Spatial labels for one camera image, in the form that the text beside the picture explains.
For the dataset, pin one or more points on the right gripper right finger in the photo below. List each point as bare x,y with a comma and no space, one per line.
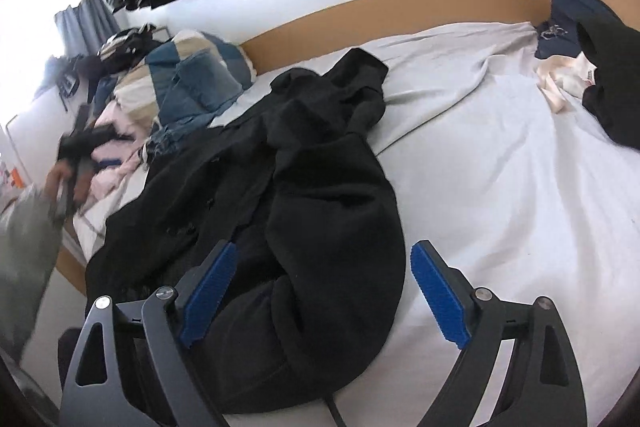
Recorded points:
542,386

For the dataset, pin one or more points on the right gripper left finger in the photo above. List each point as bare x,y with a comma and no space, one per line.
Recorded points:
169,322

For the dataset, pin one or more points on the black coat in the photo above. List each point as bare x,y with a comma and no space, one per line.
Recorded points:
294,185

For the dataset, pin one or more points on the black clothes pile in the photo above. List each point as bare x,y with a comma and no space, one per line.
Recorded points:
120,53

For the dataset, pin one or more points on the left hand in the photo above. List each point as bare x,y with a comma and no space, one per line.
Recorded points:
60,173

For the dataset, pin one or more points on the pink blanket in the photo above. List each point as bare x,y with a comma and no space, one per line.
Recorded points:
117,159

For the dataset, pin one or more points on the blue beige patchwork pillow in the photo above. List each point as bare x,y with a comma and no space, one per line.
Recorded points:
135,93

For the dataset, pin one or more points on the blue curtain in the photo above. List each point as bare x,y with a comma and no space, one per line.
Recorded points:
85,28

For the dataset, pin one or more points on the blue denim jeans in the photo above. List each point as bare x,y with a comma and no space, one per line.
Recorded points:
189,94

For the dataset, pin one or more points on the black folded garment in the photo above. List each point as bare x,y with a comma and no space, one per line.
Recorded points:
614,98

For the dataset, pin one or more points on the cream white garment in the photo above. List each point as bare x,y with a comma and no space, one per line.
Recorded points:
559,76

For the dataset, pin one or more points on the navy patterned garment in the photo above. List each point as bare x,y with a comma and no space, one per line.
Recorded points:
558,34

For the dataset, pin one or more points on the wooden bed frame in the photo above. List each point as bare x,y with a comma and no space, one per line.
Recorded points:
390,14

